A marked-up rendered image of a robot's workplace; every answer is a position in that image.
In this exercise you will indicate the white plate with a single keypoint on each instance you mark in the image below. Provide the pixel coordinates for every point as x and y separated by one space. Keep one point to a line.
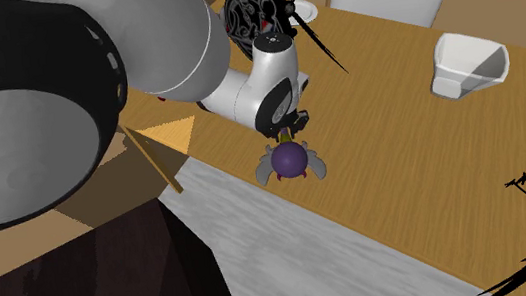
306 11

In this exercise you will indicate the dark robot stand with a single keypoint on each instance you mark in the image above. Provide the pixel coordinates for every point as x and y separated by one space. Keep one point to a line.
125 284

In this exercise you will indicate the wooden table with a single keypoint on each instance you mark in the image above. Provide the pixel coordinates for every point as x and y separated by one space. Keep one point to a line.
415 151

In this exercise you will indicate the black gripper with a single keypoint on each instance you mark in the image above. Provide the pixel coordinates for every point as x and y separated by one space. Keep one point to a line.
295 120

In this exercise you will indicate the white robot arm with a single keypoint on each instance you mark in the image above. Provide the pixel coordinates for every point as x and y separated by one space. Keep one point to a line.
168 39

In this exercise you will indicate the white square container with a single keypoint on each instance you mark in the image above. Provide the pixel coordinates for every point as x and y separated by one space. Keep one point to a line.
472 64

